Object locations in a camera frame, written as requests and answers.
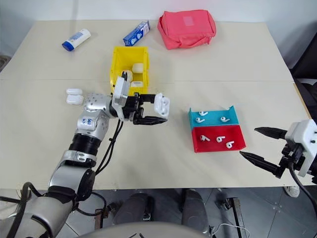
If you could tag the white earbud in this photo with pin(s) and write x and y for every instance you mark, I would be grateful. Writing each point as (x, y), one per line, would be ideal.
(203, 113)
(204, 138)
(230, 144)
(225, 119)
(199, 120)
(220, 139)

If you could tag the rusty metal table leg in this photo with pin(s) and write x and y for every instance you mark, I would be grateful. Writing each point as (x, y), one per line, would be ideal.
(236, 215)
(99, 221)

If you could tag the grey mesh object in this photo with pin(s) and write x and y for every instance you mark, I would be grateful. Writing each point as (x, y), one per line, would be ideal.
(4, 63)

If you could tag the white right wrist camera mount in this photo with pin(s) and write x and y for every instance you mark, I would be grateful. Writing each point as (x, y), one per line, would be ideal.
(303, 134)

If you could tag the white tube with blue cap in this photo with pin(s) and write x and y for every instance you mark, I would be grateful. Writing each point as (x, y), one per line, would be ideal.
(76, 39)

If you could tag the teal plastic tray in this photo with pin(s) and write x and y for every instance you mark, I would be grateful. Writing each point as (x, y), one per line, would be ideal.
(213, 114)

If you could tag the yellow plastic bin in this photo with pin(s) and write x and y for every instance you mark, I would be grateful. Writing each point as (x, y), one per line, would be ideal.
(116, 64)

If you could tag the blue and white carton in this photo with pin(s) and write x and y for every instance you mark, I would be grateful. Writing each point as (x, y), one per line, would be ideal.
(137, 33)

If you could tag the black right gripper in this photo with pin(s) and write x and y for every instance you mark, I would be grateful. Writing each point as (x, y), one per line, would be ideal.
(293, 156)

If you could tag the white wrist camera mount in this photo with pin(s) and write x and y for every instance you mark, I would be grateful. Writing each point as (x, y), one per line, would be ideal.
(121, 90)
(303, 134)

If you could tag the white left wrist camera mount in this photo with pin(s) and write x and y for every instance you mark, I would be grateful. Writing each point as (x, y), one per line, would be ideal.
(121, 90)

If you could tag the pink fabric pouch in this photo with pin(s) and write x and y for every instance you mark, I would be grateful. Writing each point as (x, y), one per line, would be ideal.
(185, 28)

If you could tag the white shoe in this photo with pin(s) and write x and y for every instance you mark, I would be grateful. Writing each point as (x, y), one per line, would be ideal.
(292, 191)

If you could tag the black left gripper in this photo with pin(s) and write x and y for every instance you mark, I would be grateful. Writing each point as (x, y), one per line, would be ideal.
(131, 106)

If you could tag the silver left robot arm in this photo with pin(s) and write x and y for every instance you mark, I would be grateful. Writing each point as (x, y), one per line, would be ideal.
(86, 119)

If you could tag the red plastic tray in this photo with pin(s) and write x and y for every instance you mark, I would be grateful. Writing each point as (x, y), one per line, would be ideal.
(215, 146)

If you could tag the black chair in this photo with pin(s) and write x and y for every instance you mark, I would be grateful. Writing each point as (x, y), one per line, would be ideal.
(305, 62)

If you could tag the dark rounded shape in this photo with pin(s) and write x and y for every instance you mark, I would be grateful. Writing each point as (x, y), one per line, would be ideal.
(194, 210)
(131, 208)

